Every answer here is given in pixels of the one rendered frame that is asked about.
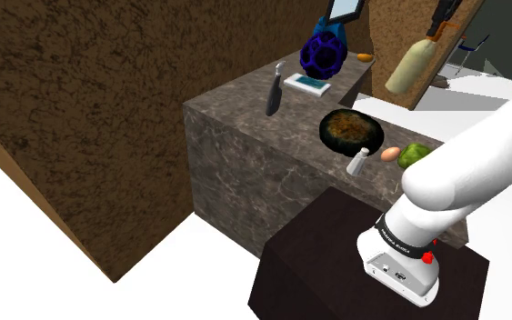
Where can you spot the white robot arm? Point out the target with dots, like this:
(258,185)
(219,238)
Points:
(472,164)

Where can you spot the marble counter block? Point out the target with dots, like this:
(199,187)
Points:
(242,177)

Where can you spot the white tablet with blue screen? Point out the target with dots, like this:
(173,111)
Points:
(307,84)

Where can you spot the black bowl with brown food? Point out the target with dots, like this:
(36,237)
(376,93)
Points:
(349,132)

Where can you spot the white salt shaker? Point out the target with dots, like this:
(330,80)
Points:
(358,163)

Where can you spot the dark blue lattice ball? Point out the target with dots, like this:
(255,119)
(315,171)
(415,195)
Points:
(323,55)

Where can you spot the dark brown robot stand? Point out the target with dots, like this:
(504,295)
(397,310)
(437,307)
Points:
(326,266)

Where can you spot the brown egg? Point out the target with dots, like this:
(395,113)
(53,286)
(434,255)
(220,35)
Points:
(390,154)

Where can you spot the small orange fruit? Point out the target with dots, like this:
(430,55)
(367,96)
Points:
(365,57)

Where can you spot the green lettuce head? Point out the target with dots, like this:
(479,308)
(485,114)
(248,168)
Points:
(411,154)

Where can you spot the blue stand with mirror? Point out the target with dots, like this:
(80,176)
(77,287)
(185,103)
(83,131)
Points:
(338,17)

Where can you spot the cream bottle with orange sprayer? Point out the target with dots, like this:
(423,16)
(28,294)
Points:
(410,66)

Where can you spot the blue chair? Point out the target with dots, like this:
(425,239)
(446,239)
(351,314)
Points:
(472,51)

